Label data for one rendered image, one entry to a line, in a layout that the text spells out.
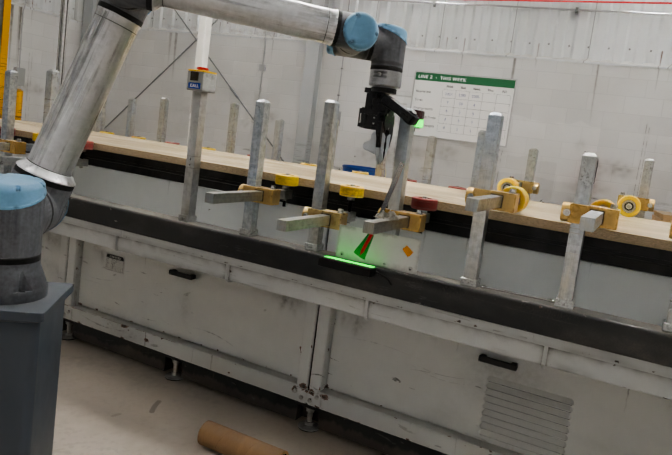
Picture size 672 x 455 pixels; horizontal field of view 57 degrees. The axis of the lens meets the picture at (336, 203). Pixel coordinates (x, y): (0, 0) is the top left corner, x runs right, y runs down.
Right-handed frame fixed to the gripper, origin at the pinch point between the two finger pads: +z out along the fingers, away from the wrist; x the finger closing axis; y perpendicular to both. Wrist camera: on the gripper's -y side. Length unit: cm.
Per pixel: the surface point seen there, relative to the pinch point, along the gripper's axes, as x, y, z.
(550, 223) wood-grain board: -26, -44, 12
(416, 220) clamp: -5.4, -10.9, 15.5
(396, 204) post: -6.2, -3.9, 12.1
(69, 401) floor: 10, 103, 101
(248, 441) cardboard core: 3, 31, 93
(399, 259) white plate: -5.5, -7.4, 27.6
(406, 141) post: -6.2, -4.3, -6.2
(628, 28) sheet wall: -727, -10, -187
